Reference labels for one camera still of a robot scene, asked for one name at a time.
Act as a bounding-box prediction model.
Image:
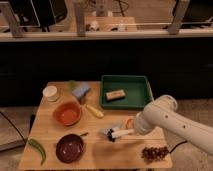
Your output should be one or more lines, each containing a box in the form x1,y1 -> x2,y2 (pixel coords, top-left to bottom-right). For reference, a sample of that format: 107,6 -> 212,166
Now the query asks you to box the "blue sponge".
72,83 -> 90,99

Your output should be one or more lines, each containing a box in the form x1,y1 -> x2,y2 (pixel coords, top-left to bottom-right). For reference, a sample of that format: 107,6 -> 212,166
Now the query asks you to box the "small green cup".
67,80 -> 77,90

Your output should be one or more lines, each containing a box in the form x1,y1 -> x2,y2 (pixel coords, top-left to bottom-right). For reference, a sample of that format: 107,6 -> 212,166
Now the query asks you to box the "black cable left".
0,111 -> 28,144

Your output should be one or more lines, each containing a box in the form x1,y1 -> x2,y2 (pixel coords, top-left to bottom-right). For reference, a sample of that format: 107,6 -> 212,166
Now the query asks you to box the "black cable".
168,139 -> 188,154
0,111 -> 28,144

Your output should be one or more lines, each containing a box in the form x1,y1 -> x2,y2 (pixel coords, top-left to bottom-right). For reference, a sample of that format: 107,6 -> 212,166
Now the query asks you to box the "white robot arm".
134,95 -> 213,155

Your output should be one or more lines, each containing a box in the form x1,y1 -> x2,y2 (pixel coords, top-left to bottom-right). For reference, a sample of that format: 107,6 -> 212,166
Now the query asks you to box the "green plastic tray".
99,75 -> 153,110

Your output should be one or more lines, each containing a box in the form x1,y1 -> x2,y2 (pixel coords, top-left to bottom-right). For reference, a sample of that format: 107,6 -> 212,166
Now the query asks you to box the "orange peach toy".
125,118 -> 134,129

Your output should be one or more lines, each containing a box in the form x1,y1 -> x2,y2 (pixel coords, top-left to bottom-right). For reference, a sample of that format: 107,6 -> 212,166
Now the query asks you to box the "tan sponge block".
105,89 -> 126,101

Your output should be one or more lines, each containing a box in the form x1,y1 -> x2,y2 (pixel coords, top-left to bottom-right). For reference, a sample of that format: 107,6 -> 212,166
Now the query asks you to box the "white cup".
42,86 -> 59,102

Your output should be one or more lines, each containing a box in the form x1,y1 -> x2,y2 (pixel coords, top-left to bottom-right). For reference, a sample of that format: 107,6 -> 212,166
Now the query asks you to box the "white black dish brush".
107,127 -> 134,142

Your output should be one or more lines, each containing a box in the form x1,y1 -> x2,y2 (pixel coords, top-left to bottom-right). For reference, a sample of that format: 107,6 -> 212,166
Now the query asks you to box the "black cable right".
168,139 -> 188,154

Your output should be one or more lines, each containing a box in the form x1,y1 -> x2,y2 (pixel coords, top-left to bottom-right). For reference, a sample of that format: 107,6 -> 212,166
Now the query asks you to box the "orange bowl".
53,101 -> 81,126

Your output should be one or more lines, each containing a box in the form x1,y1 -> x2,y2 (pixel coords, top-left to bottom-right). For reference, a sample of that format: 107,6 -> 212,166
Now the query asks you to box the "green chili pepper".
28,139 -> 46,165

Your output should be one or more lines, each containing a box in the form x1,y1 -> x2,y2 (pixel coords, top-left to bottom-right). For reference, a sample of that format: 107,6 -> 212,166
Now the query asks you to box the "dark red grape bunch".
142,146 -> 169,163

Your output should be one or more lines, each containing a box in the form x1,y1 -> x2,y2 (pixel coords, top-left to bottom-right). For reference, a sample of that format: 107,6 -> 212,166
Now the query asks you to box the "dark purple bowl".
55,133 -> 86,164

